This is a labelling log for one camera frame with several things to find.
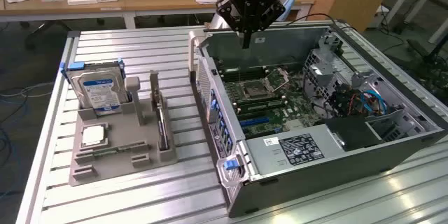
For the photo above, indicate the GPU card with metal bracket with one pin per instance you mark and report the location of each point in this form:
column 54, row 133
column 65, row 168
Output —
column 161, row 119

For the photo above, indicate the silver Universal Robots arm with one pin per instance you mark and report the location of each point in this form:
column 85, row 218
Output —
column 219, row 20

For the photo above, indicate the wooden desk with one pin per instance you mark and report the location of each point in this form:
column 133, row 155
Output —
column 154, row 1

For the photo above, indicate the perforated metal drive cage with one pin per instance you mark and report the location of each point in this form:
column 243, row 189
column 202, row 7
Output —
column 326, row 61

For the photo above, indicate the metal socket cover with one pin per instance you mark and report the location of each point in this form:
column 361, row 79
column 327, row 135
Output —
column 277, row 78

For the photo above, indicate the CPU socket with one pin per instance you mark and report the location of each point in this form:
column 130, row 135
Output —
column 254, row 89

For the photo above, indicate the green motherboard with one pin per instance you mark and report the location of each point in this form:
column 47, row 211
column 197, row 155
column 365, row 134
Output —
column 298, row 95

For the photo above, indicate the installed green RAM stick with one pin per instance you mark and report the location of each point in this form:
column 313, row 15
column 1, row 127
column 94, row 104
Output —
column 263, row 104

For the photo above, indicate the blue expansion slot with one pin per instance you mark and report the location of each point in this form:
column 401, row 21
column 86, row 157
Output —
column 254, row 122

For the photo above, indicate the silver chipset heatsink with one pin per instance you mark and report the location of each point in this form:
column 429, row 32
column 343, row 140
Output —
column 299, row 126

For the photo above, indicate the black expansion slot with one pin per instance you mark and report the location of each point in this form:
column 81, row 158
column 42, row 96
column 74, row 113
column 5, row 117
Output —
column 261, row 129

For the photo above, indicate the hard disk with blue carrier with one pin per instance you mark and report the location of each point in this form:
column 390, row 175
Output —
column 99, row 93

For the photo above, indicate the grey power supply unit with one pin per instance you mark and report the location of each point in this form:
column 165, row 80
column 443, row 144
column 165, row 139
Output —
column 266, row 155

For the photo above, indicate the silver metal disk bay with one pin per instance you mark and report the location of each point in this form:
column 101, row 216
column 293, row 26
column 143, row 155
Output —
column 403, row 121

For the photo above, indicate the blue case latch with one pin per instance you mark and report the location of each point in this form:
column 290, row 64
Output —
column 231, row 164

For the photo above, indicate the silver CPU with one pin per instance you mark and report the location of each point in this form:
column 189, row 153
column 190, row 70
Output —
column 93, row 135

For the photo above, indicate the open dark PC case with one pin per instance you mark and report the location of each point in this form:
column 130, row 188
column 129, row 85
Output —
column 315, row 171

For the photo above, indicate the loose green RAM stick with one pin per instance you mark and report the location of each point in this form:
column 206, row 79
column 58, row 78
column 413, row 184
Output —
column 113, row 150

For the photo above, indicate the grey parts rack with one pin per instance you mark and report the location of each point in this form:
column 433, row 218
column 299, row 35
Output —
column 123, row 161

